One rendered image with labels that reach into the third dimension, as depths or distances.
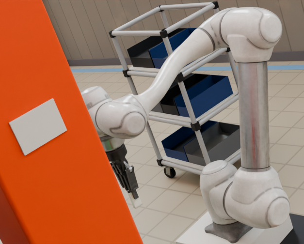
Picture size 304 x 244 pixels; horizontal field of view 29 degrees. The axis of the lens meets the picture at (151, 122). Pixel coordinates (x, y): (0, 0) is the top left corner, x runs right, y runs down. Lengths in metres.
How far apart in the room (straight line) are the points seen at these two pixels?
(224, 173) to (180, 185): 1.43
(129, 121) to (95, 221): 0.85
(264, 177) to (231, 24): 0.53
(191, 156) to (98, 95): 1.64
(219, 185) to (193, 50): 0.51
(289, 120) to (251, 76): 2.00
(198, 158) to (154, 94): 1.60
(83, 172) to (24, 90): 0.15
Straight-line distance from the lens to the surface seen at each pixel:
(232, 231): 2.30
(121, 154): 1.95
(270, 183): 2.07
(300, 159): 3.51
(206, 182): 2.21
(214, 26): 2.09
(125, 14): 6.02
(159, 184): 3.71
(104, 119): 1.78
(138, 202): 2.06
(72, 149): 0.84
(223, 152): 3.38
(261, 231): 2.29
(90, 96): 1.87
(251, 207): 2.06
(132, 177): 1.97
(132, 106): 1.74
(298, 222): 2.48
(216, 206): 2.23
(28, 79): 0.80
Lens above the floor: 1.72
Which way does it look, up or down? 22 degrees down
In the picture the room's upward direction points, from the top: 21 degrees counter-clockwise
